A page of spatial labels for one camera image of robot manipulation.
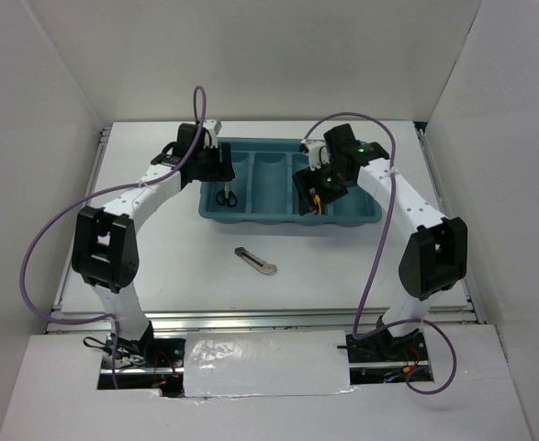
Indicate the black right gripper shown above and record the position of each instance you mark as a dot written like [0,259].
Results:
[306,179]

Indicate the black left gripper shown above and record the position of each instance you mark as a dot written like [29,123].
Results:
[222,171]

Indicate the yellow black pliers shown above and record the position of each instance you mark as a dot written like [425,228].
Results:
[318,207]

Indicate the black handled scissors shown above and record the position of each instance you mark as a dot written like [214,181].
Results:
[226,197]

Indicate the silver utility knife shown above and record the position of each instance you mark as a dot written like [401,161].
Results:
[254,261]

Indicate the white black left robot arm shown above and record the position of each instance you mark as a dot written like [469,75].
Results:
[105,250]

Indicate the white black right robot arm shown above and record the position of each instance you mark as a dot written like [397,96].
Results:
[436,247]

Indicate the teal compartment tray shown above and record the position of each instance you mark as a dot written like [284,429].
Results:
[266,194]

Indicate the white foil covered panel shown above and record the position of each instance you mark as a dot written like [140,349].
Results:
[291,363]

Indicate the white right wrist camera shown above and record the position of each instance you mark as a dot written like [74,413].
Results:
[317,153]

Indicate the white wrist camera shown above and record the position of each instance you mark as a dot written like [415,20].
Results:
[212,129]
[317,153]

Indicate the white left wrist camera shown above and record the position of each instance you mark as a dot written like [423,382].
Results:
[212,129]

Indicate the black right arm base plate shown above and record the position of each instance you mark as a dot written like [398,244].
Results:
[384,351]

